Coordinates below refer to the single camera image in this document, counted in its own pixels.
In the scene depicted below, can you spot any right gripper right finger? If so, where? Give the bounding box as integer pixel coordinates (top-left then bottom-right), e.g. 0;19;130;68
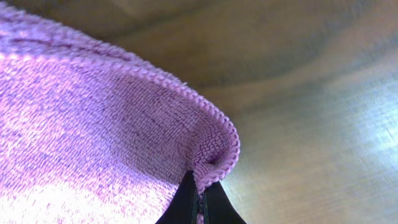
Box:
203;182;246;224

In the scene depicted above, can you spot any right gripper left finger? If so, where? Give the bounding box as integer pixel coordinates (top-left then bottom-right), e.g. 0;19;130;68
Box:
156;170;199;224

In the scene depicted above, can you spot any purple microfiber cloth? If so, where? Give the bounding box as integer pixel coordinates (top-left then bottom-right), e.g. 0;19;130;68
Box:
1;2;240;223

